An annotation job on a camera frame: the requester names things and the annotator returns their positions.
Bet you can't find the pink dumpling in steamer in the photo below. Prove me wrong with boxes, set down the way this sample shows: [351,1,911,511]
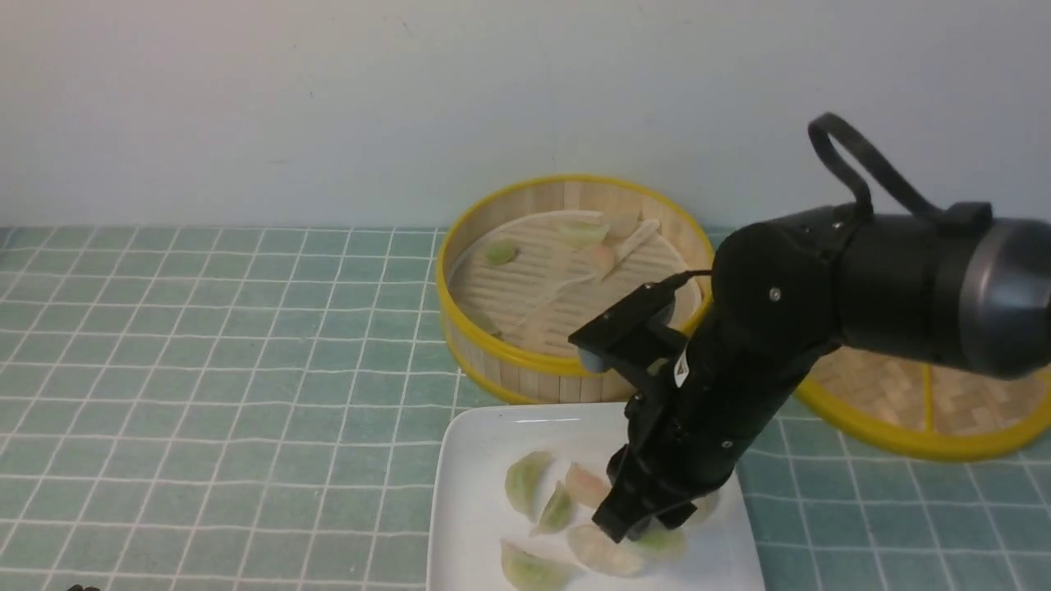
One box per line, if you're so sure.
[583,244,618,282]

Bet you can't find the woven bamboo steamer lid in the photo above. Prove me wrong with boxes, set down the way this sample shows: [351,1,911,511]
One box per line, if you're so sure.
[796,348,1050,461]

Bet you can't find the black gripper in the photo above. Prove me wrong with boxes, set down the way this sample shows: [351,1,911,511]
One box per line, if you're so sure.
[593,328,810,544]

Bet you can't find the white steamer liner paper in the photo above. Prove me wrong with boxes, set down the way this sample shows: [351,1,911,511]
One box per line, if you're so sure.
[447,212,688,355]

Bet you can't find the small green dumpling on plate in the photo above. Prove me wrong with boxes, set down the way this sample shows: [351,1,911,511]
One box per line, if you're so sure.
[530,480,576,536]

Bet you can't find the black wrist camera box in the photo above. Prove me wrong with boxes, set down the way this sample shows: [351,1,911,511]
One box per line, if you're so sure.
[566,280,688,392]

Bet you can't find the pink dumpling on plate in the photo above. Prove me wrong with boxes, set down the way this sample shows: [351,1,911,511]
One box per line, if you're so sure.
[564,461,611,509]

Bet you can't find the green dumpling plate bottom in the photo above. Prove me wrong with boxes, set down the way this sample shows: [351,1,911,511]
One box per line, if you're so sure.
[500,539,579,590]

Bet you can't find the white dumpling on plate front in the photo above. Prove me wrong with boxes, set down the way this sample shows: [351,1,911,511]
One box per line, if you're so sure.
[566,524,650,579]

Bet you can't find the green and white checkered tablecloth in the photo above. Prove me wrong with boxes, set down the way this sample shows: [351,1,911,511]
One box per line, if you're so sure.
[1,226,1049,590]

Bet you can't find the pale green dumpling in steamer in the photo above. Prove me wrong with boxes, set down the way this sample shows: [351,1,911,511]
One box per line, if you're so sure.
[556,218,609,250]

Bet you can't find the white square plate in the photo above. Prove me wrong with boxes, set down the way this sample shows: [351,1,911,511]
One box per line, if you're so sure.
[425,403,766,590]

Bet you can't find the bamboo steamer basket yellow rim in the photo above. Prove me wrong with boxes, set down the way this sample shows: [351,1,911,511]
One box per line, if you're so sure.
[436,175,714,404]

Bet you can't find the black cable loop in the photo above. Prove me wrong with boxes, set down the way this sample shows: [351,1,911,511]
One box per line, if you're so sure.
[808,113,993,235]

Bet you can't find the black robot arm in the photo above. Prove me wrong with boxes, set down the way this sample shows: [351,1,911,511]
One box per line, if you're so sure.
[570,207,1049,542]

